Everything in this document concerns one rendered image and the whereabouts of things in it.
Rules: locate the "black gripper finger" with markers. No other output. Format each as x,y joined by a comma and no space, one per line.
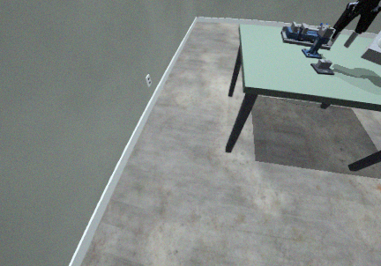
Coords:
340,24
363,23

